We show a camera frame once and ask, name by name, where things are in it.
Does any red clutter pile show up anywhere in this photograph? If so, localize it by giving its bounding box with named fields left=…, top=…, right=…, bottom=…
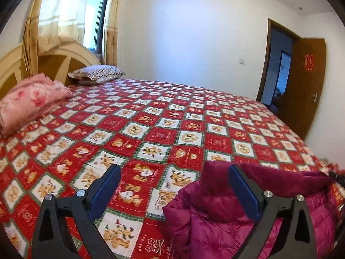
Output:
left=321, top=159, right=343, bottom=171

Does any wide yellow sheer curtain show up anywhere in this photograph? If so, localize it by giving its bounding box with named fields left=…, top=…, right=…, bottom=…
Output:
left=23, top=0, right=92, bottom=79

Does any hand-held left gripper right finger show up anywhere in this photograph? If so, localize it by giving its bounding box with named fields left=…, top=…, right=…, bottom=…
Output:
left=228, top=164, right=318, bottom=259

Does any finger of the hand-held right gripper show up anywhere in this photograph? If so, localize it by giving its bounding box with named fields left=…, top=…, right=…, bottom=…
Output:
left=329, top=171, right=345, bottom=188

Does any window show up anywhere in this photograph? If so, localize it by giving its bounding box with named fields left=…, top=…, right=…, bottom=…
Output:
left=83, top=0, right=108, bottom=54

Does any striped pillow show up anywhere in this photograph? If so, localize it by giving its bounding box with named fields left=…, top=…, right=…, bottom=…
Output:
left=67, top=65, right=127, bottom=85

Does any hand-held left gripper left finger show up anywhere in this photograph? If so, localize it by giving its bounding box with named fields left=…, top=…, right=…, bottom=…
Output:
left=32, top=163, right=122, bottom=259

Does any brown door frame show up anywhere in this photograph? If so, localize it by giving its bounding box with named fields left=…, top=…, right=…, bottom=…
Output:
left=256, top=18, right=301, bottom=111

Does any red paper door decoration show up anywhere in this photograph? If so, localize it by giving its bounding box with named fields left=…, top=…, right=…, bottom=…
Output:
left=303, top=54, right=315, bottom=73

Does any brown wooden door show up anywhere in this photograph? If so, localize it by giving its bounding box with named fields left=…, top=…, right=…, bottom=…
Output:
left=280, top=38, right=327, bottom=141

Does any narrow yellow curtain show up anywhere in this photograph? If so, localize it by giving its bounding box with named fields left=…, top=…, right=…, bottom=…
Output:
left=104, top=0, right=124, bottom=66

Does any wooden headboard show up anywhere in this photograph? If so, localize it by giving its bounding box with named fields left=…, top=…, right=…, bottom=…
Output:
left=0, top=42, right=101, bottom=98

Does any red checkered printed bedsheet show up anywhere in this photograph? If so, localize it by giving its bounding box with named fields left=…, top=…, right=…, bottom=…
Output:
left=0, top=78, right=345, bottom=259

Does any folded pink floral blanket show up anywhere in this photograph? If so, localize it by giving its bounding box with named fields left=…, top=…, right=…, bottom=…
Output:
left=0, top=73, right=73, bottom=137

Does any magenta puffer jacket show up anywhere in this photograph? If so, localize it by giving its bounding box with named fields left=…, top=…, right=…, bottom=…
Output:
left=162, top=160, right=340, bottom=259

